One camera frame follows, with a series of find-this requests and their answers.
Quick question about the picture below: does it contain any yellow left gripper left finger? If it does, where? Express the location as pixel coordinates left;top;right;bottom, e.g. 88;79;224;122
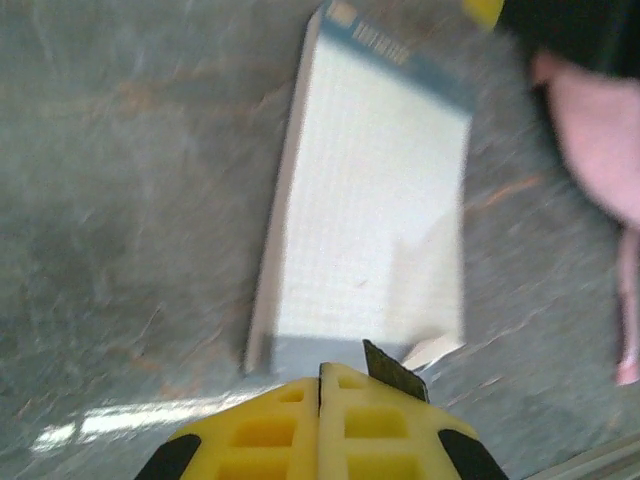
133;373;322;480

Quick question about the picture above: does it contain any thick dark blue book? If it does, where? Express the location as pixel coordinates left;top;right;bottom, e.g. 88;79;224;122
242;0;477;404

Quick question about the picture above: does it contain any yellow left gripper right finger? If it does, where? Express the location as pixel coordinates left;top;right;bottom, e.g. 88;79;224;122
319;362;509;480

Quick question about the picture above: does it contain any pink backpack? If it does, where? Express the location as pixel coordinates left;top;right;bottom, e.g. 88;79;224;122
529;49;640;387

